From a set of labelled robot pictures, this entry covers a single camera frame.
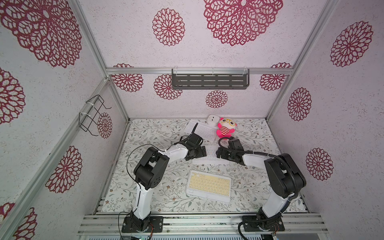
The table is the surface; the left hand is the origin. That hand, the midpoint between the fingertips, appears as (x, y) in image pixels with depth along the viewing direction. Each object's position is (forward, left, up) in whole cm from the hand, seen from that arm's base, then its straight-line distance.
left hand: (201, 155), depth 98 cm
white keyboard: (-1, -7, -1) cm, 7 cm away
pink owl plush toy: (+19, -18, +5) cm, 27 cm away
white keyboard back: (+23, -3, -2) cm, 23 cm away
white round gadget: (+30, -11, 0) cm, 32 cm away
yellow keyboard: (-20, -4, +1) cm, 21 cm away
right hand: (+2, -12, +1) cm, 13 cm away
